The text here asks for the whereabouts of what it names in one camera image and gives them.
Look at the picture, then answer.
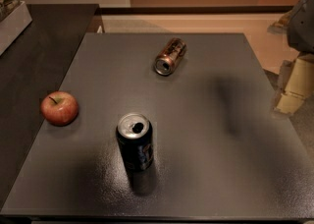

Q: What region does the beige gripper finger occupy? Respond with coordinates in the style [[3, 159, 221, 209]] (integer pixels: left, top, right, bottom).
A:
[[268, 11, 292, 33], [273, 53, 314, 116]]

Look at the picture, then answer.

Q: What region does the orange soda can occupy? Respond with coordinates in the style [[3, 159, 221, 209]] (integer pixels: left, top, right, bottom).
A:
[[154, 38, 187, 76]]

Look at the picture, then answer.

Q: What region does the dark blue soda can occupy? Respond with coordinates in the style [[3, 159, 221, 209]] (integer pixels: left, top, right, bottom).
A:
[[116, 113, 154, 172]]

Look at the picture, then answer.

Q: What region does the red apple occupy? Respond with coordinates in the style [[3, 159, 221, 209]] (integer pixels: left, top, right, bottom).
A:
[[40, 91, 79, 126]]

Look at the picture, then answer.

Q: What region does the dark side counter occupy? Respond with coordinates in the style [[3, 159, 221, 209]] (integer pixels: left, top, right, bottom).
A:
[[0, 4, 98, 209]]

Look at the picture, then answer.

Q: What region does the white box on counter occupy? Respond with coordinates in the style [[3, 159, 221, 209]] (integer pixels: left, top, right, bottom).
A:
[[0, 1, 32, 55]]

